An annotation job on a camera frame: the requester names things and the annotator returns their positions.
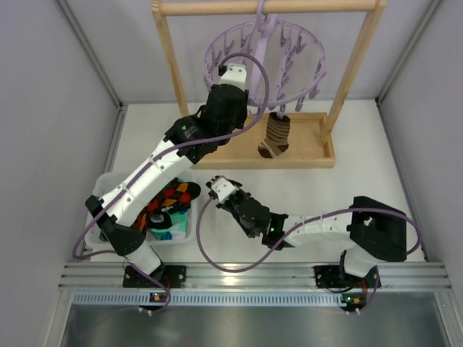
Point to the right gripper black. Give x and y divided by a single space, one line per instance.
234 199

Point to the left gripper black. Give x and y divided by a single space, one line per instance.
229 91

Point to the red orange argyle sock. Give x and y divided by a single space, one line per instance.
177 195

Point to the brown striped sock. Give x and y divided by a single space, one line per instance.
275 142

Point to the green sock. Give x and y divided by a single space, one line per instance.
176 232
180 218

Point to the purple round clip hanger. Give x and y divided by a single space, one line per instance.
294 58

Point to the black sport sock grey patches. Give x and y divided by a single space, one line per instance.
160 221

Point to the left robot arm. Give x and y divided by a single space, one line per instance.
184 144

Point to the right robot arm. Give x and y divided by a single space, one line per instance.
375 232

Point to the white plastic basket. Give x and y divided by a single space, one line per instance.
107 182

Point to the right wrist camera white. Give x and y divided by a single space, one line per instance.
226 189

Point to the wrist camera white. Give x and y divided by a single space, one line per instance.
226 189
233 74

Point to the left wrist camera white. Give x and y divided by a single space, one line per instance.
233 74

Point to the wooden hanger rack frame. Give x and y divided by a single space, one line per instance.
310 142

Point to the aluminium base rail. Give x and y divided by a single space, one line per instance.
399 277

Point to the slotted cable duct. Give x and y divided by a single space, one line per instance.
211 299

